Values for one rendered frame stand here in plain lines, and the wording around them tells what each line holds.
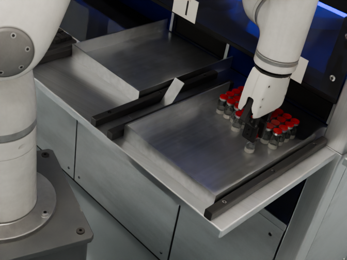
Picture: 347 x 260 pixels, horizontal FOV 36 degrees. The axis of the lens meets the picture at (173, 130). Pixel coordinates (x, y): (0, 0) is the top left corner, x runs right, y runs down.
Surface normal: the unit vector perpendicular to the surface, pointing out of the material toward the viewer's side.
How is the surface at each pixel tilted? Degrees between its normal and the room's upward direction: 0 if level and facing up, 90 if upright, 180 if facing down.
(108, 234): 0
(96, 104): 0
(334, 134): 90
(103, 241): 0
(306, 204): 90
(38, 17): 72
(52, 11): 78
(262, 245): 90
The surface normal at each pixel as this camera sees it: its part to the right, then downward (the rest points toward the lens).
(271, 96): 0.65, 0.54
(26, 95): 0.81, -0.29
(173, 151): 0.15, -0.80
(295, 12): -0.07, 0.58
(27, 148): 0.85, 0.42
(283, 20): -0.45, 0.47
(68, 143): -0.71, 0.32
